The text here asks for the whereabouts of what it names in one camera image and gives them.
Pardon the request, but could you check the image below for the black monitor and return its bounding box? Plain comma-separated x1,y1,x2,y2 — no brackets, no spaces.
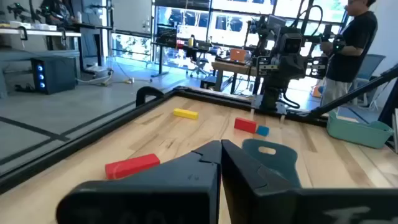
155,24,178,48

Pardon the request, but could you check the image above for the black curved handle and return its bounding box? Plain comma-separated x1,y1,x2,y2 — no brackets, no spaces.
135,86,165,108

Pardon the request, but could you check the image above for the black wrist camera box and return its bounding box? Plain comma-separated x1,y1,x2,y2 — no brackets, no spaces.
279,27,305,54

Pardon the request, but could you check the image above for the long yellow block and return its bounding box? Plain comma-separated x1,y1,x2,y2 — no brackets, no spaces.
172,108,200,121

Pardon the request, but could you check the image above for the black computer tower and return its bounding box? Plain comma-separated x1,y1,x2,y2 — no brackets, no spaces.
30,56,78,95

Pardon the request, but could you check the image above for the wooden table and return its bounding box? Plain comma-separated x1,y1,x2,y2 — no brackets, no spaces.
211,60,259,94

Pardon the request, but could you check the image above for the green plastic bin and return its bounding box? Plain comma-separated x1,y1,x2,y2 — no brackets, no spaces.
326,109,395,150

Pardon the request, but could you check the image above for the white desk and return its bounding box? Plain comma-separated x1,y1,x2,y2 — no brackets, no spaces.
0,27,82,78

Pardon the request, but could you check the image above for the blue chair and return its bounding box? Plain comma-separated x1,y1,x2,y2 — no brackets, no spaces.
353,54,387,110

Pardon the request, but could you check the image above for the long red block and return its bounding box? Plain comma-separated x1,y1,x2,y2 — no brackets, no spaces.
104,153,161,180

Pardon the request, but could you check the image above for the blue cylinder block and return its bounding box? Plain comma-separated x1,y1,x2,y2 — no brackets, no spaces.
256,124,271,137

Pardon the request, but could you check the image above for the black aluminium table frame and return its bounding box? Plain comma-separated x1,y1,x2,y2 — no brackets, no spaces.
0,63,398,194

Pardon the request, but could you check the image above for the red rectangular block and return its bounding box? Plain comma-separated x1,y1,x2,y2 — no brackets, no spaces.
233,116,258,134

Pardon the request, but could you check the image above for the black office chair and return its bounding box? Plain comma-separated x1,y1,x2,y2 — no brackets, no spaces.
188,51,213,78

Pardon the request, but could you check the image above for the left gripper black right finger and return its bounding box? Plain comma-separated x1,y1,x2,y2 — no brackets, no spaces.
220,139,398,224

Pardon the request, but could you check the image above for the dark teal plastic bin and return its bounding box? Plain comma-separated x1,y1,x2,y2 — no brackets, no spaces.
241,138,302,189

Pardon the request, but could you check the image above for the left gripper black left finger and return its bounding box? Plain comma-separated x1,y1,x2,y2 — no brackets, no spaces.
55,139,223,224

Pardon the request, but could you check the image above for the orange box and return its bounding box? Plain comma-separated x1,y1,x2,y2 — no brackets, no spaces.
229,48,249,62

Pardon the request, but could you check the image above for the person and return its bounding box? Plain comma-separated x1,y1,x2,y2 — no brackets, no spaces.
319,0,379,107

